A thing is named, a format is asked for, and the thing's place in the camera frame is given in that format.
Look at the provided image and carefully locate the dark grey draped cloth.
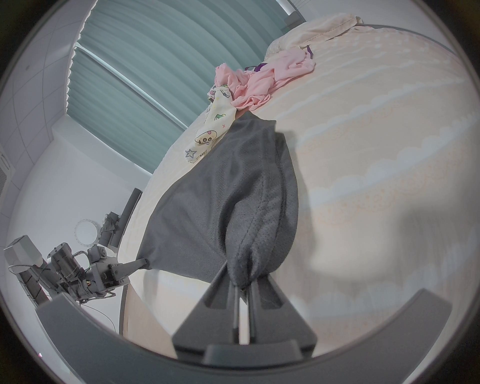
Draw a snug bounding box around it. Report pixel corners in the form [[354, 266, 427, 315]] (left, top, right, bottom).
[[98, 212, 120, 245]]

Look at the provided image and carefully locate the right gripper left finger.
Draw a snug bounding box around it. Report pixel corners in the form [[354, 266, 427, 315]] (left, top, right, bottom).
[[172, 262, 241, 361]]

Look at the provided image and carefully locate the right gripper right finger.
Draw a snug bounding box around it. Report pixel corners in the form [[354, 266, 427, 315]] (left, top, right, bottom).
[[247, 275, 317, 357]]

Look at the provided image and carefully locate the black chest of drawers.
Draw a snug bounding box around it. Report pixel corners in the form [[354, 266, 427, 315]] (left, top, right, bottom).
[[112, 188, 143, 253]]

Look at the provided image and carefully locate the bed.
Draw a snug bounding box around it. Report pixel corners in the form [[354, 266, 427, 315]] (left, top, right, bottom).
[[118, 14, 479, 357]]

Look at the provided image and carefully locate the black T-shirt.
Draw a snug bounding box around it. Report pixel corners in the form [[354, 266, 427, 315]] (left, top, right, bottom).
[[137, 112, 299, 291]]

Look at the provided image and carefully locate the cream pillow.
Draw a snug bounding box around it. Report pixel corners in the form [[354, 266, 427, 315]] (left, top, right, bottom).
[[265, 14, 364, 53]]

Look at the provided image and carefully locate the pink garment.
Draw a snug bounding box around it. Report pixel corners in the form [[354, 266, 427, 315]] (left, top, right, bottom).
[[214, 49, 316, 112]]

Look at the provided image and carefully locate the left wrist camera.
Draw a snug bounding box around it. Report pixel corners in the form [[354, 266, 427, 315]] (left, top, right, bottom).
[[87, 245, 109, 265]]

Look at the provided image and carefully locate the white printed garment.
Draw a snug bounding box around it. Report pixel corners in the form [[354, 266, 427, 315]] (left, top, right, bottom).
[[184, 84, 238, 165]]

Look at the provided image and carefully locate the blue-green curtain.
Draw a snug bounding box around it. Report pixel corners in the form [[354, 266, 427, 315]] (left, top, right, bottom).
[[77, 0, 290, 130], [64, 45, 188, 174]]

